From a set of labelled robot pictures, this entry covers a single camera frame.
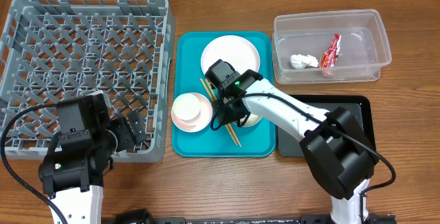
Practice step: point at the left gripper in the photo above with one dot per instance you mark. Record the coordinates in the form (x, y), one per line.
(128, 139)

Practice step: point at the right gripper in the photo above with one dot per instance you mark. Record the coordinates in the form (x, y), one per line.
(227, 110)

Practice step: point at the grey round bowl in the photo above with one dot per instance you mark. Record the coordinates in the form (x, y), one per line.
(242, 121)

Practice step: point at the wooden chopstick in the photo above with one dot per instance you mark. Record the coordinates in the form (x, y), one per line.
(205, 87)
(228, 126)

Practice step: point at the small pink plate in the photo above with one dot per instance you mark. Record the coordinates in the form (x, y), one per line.
(200, 122)

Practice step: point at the white plastic cup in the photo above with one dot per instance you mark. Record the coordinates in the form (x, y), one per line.
(186, 106)

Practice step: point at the clear plastic wrap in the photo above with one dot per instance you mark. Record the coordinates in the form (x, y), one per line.
(299, 61)

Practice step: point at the red snack wrapper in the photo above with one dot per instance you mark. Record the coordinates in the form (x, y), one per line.
(329, 58)

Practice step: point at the white rice pile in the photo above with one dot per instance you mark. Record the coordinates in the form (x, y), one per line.
(252, 120)

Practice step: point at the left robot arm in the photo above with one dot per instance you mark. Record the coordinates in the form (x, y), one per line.
(80, 154)

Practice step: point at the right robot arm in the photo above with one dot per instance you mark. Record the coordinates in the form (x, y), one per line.
(338, 152)

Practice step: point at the clear plastic waste bin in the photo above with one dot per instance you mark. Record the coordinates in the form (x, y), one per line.
(364, 46)

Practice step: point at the teal plastic serving tray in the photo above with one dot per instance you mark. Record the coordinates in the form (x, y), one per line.
(258, 140)

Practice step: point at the large white round plate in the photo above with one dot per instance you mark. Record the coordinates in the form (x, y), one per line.
(236, 50)

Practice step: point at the grey plastic dish rack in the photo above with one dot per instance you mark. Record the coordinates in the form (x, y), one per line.
(53, 50)

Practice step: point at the black plastic tray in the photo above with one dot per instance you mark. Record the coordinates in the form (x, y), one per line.
(359, 106)

